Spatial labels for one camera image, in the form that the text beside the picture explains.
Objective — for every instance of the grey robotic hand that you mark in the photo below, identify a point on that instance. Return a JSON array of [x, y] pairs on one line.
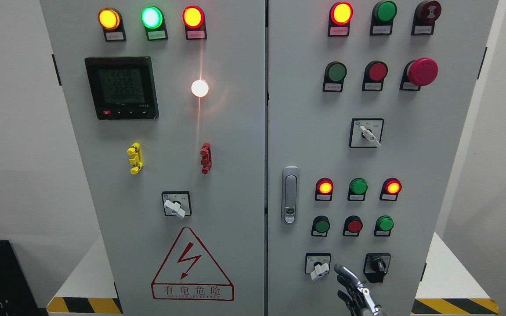
[[358, 298]]

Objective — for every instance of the silver door handle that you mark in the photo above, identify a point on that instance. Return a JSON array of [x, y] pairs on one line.
[[290, 177]]

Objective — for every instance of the grey right cabinet door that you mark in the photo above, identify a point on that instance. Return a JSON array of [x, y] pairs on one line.
[[310, 129]]

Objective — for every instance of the grey cabinet door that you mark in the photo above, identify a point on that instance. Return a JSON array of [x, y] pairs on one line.
[[228, 202], [310, 129]]

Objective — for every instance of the grey left cabinet door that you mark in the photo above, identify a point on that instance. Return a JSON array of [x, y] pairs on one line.
[[228, 202]]

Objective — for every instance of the red indicator light left door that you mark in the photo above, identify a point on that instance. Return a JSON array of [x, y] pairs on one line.
[[195, 23]]

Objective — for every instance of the red push button lower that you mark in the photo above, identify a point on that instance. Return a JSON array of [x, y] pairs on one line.
[[352, 226]]

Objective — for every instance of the red push button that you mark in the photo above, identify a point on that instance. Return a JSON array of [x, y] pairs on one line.
[[374, 76], [352, 226]]

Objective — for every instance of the green push button lower right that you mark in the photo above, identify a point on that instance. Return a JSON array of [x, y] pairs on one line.
[[383, 226]]

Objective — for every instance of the green push button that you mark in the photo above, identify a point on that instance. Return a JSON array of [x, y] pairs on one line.
[[383, 226], [335, 74], [320, 226]]

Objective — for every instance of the green push button lower left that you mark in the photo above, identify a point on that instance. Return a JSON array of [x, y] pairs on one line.
[[320, 226]]

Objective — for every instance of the white platform with hazard stripes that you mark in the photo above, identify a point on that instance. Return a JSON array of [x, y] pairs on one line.
[[446, 289]]

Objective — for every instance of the green indicator middle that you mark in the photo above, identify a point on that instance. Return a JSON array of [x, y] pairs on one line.
[[357, 190]]

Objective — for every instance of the red lit indicator right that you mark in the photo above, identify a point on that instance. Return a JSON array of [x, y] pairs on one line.
[[390, 189]]

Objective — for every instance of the red lit indicator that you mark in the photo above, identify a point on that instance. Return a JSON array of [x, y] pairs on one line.
[[323, 190], [390, 189]]

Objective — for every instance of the red lit indicator left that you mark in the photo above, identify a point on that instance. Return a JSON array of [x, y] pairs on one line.
[[323, 190]]

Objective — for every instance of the red electric hazard sign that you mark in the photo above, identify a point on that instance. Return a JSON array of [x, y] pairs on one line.
[[189, 272]]

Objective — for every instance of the red terminal connector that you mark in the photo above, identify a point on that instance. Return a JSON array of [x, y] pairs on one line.
[[206, 158]]

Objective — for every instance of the red push button upper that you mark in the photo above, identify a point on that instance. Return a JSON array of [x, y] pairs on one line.
[[374, 76]]

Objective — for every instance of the green push button upper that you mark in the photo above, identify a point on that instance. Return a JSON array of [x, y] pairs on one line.
[[335, 74]]

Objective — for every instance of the red emergency stop button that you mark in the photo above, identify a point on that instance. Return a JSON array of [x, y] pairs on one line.
[[418, 73]]

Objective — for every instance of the white indicator light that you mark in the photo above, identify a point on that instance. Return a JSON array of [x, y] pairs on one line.
[[200, 88]]

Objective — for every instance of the yellow terminal connector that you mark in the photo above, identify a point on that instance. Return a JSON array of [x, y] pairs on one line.
[[135, 158]]

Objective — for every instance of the red indicator light top right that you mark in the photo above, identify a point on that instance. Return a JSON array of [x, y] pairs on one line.
[[340, 16]]

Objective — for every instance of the green indicator light top right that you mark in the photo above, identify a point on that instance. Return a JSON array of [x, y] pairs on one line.
[[383, 15]]

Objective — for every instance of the dark red buzzer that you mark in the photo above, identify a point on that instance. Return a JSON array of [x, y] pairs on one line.
[[425, 16]]

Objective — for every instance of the black digital power meter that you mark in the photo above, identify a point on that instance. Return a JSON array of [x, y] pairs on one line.
[[122, 88]]

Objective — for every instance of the green lit indicator light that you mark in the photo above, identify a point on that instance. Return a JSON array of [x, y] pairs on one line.
[[154, 23]]

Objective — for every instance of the yellow indicator light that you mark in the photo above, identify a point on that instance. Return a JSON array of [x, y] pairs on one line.
[[112, 24]]

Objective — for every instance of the black rotary knob switch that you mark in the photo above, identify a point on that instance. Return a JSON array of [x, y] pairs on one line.
[[376, 266]]

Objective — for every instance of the lower white selector switch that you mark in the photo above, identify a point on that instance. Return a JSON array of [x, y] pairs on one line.
[[317, 265]]

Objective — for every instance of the upper right selector switch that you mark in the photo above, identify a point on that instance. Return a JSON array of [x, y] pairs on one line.
[[366, 132]]

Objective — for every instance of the left door selector switch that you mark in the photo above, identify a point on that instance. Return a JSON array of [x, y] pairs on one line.
[[176, 203]]

